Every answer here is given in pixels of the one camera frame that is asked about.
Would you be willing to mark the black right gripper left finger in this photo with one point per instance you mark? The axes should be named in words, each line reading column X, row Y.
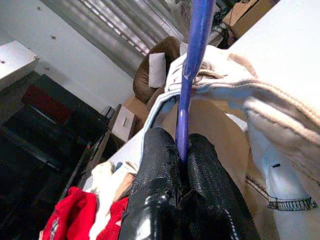
column 152, row 175

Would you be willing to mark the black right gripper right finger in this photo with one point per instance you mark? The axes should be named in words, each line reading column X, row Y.
column 210, row 187

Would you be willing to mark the white jeans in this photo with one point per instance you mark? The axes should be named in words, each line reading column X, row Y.
column 262, row 140

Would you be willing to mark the blue purple plastic hanger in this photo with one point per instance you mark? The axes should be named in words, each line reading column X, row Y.
column 197, row 37

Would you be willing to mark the white drawer box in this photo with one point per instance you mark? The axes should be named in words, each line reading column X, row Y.
column 123, row 122

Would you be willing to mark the brown cardboard box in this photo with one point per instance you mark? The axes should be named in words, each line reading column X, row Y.
column 137, row 107
column 245, row 17

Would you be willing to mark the red and white jersey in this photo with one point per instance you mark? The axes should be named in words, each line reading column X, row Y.
column 72, row 212

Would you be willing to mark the brown armchair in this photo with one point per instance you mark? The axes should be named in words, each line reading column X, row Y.
column 145, row 82

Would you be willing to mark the black cabinet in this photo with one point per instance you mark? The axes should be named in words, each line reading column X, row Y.
column 50, row 140

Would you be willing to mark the white cabinet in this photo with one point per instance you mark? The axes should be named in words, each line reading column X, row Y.
column 15, row 62

